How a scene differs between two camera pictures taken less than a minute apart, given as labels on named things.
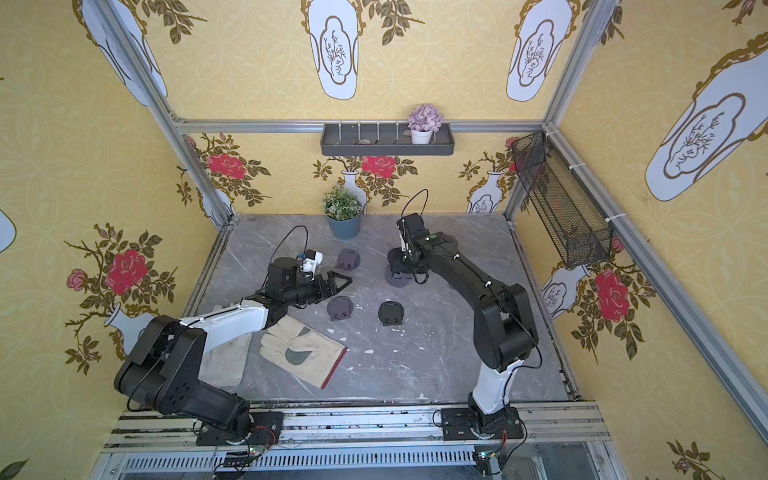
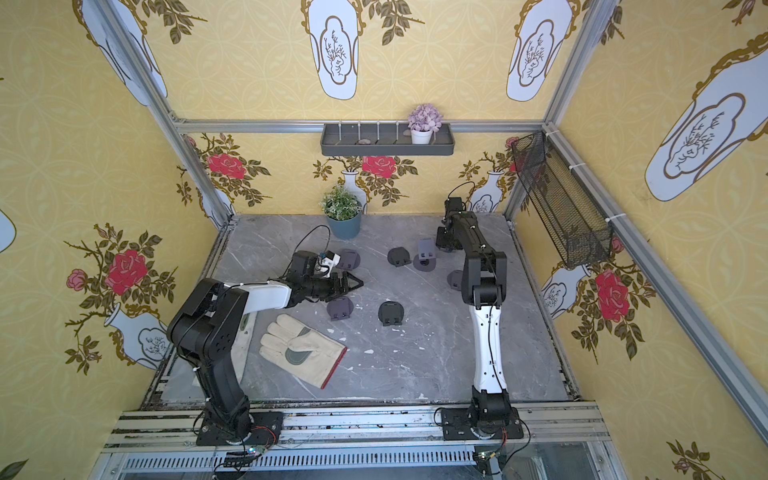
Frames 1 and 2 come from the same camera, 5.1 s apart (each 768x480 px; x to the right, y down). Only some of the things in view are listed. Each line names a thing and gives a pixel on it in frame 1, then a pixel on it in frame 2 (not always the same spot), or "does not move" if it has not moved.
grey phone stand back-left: (348, 259) does not move
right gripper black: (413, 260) to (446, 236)
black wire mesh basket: (579, 226) does not move
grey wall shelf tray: (383, 139) does not move
